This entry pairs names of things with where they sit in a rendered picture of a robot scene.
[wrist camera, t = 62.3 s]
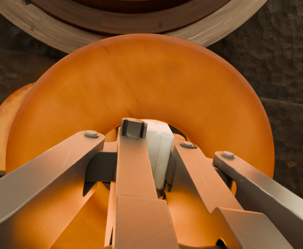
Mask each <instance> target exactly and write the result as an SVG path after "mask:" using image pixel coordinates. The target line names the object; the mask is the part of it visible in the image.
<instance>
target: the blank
mask: <svg viewBox="0 0 303 249"><path fill-rule="evenodd" d="M123 118H133V119H139V120H156V121H160V122H164V123H167V124H169V125H171V126H173V127H175V128H176V129H178V130H179V131H180V132H182V133H183V134H184V135H185V136H186V138H187V140H188V142H191V143H192V144H195V145H197V146H198V147H199V148H200V150H201V151H202V153H203V154H204V155H205V157H207V158H210V159H213V158H214V154H215V152H223V151H227V152H231V153H233V154H234V155H236V156H238V157H240V158H241V159H242V160H244V161H245V162H247V163H248V164H250V165H251V166H253V167H255V168H256V169H258V170H259V171H261V172H262V173H264V174H265V175H267V176H268V177H270V178H271V179H273V173H274V143H273V137H272V132H271V127H270V124H269V120H268V117H267V114H266V112H265V109H264V107H263V105H262V103H261V101H260V99H259V98H258V96H257V94H256V93H255V91H254V90H253V88H252V87H251V85H250V84H249V83H248V82H247V80H246V79H245V78H244V77H243V76H242V75H241V74H240V73H239V72H238V71H237V70H236V69H235V68H234V67H233V66H232V65H231V64H229V63H228V62H227V61H226V60H224V59H223V58H222V57H220V56H219V55H217V54H215V53H214V52H212V51H210V50H208V49H206V48H205V47H202V46H200V45H198V44H196V43H193V42H190V41H188V40H184V39H181V38H177V37H172V36H167V35H160V34H127V35H120V36H115V37H110V38H106V39H102V40H99V41H96V42H93V43H90V44H88V45H86V46H83V47H81V48H79V49H77V50H75V51H74V52H72V53H70V54H68V55H67V56H65V57H64V58H62V59H61V60H59V61H58V62H57V63H55V64H54V65H53V66H52V67H51V68H49V69H48V70H47V71H46V72H45V73H44V74H43V75H42V76H41V77H40V78H39V79H38V80H37V81H36V83H35V84H34V85H33V86H32V88H31V89H30V90H29V92H28V93H27V95H26V96H25V98H24V99H23V101H22V103H21V105H20V106H19V108H18V110H17V113H16V115H15V117H14V120H13V122H12V125H11V128H10V132H9V136H8V140H7V146H6V155H5V170H6V174H8V173H10V172H11V171H13V170H15V169H17V168H18V167H20V166H22V165H23V164H25V163H27V162H28V161H30V160H32V159H33V158H35V157H37V156H39V155H40V154H42V153H44V152H45V151H47V150H49V149H51V148H52V147H54V146H56V145H57V144H59V143H61V142H62V141H64V140H66V139H68V138H69V137H71V136H73V135H74V134H76V133H78V132H80V131H86V130H93V131H96V132H98V133H100V134H102V135H104V136H105V135H106V134H107V133H109V132H110V131H111V130H113V129H114V128H116V127H118V126H119V125H121V121H122V119H123ZM109 197H110V190H108V189H107V188H106V187H105V186H104V185H103V183H102V182H98V185H97V189H96V190H95V192H94V193H93V194H92V195H91V197H90V198H89V199H88V200H87V202H86V203H85V204H84V205H83V207H82V208H81V209H80V210H79V212H78V213H77V214H76V216H75V217H74V218H73V219H72V221H71V222H70V223H69V224H68V226H67V227H66V228H65V229H64V231H63V232H62V233H61V234H60V236H59V237H58V238H57V239H56V241H55V242H54V243H53V245H52V246H51V247H50V248H49V249H100V248H103V247H104V245H105V236H106V226H107V217H108V207H109Z"/></svg>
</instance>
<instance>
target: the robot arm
mask: <svg viewBox="0 0 303 249"><path fill-rule="evenodd" d="M165 179H166V185H165V189H164V194H163V198H162V200H161V199H158V197H157V192H156V191H157V190H158V191H161V189H163V187H164V183H165ZM98 182H111V188H110V197H109V207H108V217H107V226H106V236H105V245H104V247H103V248H100V249H303V199H302V198H300V197H299V196H297V195H296V194H294V193H293V192H291V191H290V190H288V189H286V188H285V187H283V186H282V185H280V184H279V183H277V182H276V181H274V180H273V179H271V178H270V177H268V176H267V175H265V174H264V173H262V172H261V171H259V170H258V169H256V168H255V167H253V166H251V165H250V164H248V163H247V162H245V161H244V160H242V159H241V158H240V157H238V156H236V155H234V154H233V153H231V152H227V151H223V152H215V154H214V158H213V159H210V158H207V157H205V155H204V154H203V153H202V151H201V150H200V148H199V147H198V146H197V145H195V144H192V143H191V142H187V141H186V140H185V138H184V137H182V136H181V135H179V134H173V133H172V131H171V130H170V128H169V126H168V124H167V123H164V122H160V121H156V120H139V119H133V118H123V119H122V121H121V127H119V129H118V135H117V141H116V142H105V136H104V135H102V134H100V133H98V132H96V131H93V130H86V131H80V132H78V133H76V134H74V135H73V136H71V137H69V138H68V139H66V140H64V141H62V142H61V143H59V144H57V145H56V146H54V147H52V148H51V149H49V150H47V151H45V152H44V153H42V154H40V155H39V156H37V157H35V158H33V159H32V160H30V161H28V162H27V163H25V164H23V165H22V166H20V167H18V168H17V169H15V170H13V171H11V172H10V173H8V174H6V175H5V176H3V177H1V178H0V249H49V248H50V247H51V246H52V245H53V243H54V242H55V241H56V239H57V238H58V237H59V236H60V234H61V233H62V232H63V231H64V229H65V228H66V227H67V226H68V224H69V223H70V222H71V221H72V219H73V218H74V217H75V216H76V214H77V213H78V212H79V210H80V209H81V208H82V207H83V205H84V204H85V203H86V202H87V200H88V199H89V198H90V197H91V195H92V194H93V193H94V192H95V190H96V189H97V185H98ZM234 183H236V193H235V196H234V195H233V194H232V191H233V187H234ZM168 206H169V207H168ZM169 211H170V212H169Z"/></svg>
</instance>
